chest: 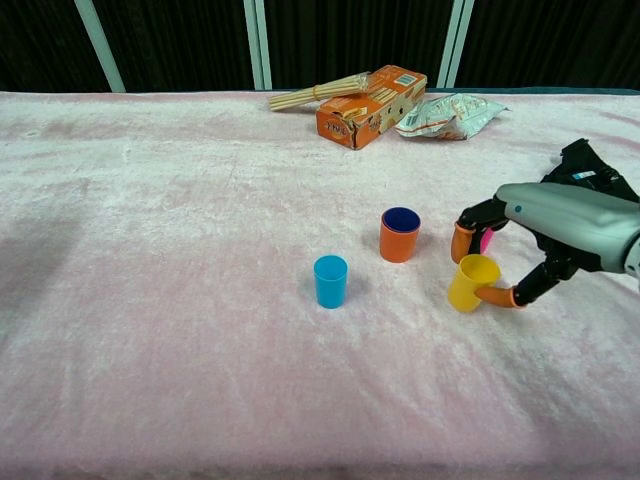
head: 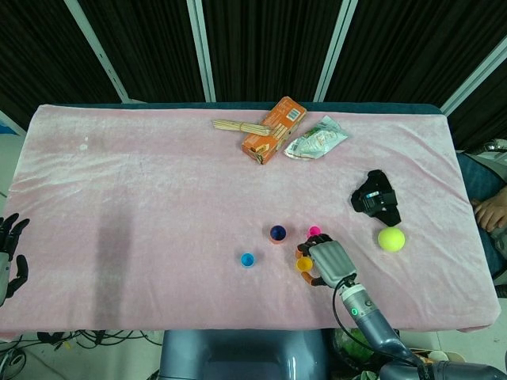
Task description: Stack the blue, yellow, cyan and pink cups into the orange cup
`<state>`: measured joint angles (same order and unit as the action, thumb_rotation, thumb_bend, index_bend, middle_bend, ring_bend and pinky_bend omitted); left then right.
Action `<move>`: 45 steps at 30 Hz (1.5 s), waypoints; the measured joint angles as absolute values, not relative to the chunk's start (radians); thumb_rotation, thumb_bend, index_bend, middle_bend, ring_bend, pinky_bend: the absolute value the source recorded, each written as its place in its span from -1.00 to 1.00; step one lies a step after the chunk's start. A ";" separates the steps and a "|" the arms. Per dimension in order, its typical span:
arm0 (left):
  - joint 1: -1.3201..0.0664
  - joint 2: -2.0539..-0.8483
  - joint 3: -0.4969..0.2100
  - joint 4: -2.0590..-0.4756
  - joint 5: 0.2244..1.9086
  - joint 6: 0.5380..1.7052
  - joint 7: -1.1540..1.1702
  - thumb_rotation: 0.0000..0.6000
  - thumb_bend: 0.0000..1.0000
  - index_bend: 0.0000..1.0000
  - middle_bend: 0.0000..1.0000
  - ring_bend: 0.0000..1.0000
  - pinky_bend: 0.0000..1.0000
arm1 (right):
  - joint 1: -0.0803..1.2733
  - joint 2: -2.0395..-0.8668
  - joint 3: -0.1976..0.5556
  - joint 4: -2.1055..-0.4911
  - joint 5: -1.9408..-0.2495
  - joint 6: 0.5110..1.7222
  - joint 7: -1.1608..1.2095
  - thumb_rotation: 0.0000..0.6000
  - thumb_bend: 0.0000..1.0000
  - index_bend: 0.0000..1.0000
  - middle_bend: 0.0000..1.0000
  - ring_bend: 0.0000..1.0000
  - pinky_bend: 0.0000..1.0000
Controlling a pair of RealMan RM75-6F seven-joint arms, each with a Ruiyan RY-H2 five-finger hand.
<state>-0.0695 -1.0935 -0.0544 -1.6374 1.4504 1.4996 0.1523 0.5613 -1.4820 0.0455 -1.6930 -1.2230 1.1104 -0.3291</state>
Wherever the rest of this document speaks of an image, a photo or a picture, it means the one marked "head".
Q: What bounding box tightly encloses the bundle of wooden sticks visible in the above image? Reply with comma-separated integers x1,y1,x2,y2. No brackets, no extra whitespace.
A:
212,119,288,138

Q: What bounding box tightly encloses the green plastic bag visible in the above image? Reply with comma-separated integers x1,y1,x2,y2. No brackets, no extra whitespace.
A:
331,328,383,373

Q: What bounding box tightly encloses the grey-blue robot torso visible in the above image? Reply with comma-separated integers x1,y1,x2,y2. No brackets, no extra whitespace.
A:
158,329,330,380

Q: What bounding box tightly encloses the yellow-green tennis ball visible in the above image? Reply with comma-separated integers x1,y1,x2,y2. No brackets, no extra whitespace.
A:
377,226,406,253

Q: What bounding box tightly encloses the black pleated curtain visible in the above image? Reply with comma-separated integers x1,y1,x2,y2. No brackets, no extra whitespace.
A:
0,0,507,151

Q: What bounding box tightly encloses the silver snack bag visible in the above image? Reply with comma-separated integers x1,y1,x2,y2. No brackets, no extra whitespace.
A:
283,115,349,162

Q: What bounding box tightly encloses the tangle of black cables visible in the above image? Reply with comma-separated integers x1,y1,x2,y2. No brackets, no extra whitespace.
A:
0,328,163,369

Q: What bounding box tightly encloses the pink plush cloth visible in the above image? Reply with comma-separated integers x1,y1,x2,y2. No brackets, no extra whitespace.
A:
0,103,501,341

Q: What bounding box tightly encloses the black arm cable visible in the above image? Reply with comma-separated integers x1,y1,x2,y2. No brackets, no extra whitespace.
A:
331,276,421,367

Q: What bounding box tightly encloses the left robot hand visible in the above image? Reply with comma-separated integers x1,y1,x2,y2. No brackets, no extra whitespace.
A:
0,212,31,308

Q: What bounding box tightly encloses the orange plastic cup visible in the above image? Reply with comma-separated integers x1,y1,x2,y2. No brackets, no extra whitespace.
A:
268,224,288,245

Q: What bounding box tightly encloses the black strap device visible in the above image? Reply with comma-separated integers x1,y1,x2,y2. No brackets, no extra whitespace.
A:
349,169,402,227

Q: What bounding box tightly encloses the bystander leg in jeans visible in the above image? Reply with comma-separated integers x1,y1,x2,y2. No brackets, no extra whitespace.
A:
455,152,507,286

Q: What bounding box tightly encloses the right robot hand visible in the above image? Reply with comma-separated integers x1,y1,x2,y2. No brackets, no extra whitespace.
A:
295,233,357,289

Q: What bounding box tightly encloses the bystander hand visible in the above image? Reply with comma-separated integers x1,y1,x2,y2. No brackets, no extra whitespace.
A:
473,189,507,233

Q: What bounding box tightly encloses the orange cardboard box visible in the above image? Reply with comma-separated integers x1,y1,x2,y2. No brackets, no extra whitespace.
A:
241,96,308,165

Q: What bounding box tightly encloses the white partition post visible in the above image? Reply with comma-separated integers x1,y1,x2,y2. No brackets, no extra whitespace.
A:
314,0,358,102
440,50,507,116
65,0,131,101
186,0,217,102

